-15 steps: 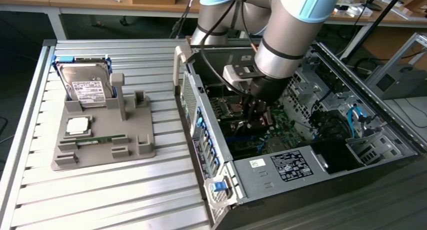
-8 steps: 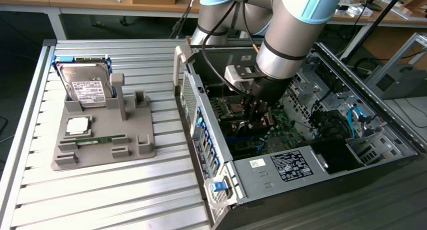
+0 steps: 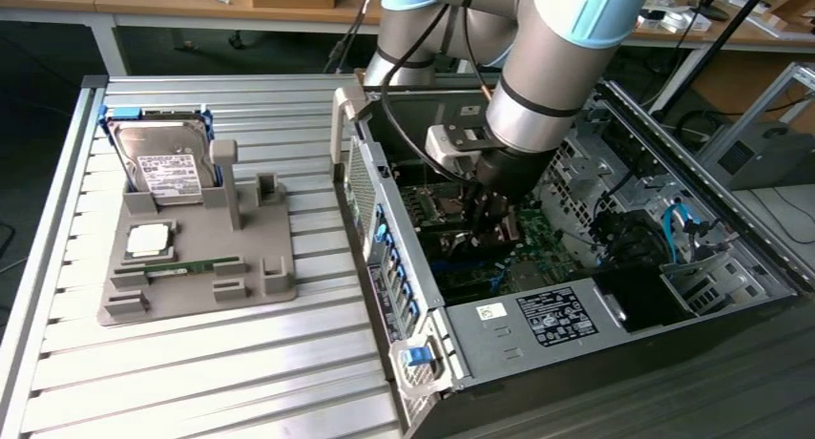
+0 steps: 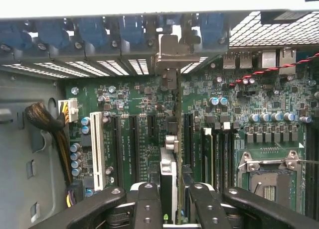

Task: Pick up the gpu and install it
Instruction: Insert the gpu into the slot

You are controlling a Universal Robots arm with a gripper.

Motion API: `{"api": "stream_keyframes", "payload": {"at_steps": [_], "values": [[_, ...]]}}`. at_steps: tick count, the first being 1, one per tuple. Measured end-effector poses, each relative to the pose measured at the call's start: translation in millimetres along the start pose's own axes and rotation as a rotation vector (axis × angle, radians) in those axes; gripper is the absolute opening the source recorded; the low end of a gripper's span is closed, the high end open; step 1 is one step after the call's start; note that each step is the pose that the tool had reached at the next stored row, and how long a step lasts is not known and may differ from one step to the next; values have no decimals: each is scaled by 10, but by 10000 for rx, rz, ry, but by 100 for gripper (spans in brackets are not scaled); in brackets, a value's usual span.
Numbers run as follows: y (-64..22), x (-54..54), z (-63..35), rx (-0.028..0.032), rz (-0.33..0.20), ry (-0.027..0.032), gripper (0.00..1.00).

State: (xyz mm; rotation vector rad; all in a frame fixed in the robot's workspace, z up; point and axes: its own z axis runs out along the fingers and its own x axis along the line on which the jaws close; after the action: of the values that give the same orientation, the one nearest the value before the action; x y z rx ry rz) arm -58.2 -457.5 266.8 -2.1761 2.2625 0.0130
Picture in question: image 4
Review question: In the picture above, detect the red black twisted wire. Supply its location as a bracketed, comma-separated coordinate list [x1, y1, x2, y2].
[228, 52, 319, 87]

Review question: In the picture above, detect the short black expansion slot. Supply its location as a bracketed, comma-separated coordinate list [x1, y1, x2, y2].
[146, 114, 158, 138]

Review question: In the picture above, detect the blue slot clip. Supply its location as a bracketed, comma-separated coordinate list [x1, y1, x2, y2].
[198, 13, 225, 47]
[76, 17, 110, 47]
[35, 20, 70, 50]
[0, 22, 33, 50]
[117, 15, 146, 45]

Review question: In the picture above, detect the silver square port block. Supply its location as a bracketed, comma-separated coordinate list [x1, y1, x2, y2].
[261, 50, 278, 71]

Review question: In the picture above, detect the silver ethernet port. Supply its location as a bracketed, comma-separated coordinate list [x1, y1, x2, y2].
[278, 47, 298, 76]

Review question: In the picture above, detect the silver USB port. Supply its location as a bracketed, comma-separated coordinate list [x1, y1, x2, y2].
[238, 51, 253, 70]
[222, 51, 237, 70]

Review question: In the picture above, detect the CPU socket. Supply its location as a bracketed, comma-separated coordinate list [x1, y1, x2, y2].
[237, 150, 307, 210]

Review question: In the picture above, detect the black RAM slot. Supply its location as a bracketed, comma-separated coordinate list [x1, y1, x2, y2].
[214, 130, 225, 190]
[225, 130, 236, 190]

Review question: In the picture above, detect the white expansion slot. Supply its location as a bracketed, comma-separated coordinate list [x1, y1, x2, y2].
[89, 111, 107, 192]

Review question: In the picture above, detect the braided power wire bundle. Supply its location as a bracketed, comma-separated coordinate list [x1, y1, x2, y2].
[24, 99, 83, 210]

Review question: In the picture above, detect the green motherboard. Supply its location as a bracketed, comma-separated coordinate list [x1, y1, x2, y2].
[63, 48, 319, 215]

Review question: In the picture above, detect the open PC case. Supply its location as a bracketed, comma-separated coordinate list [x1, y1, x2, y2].
[0, 8, 319, 229]

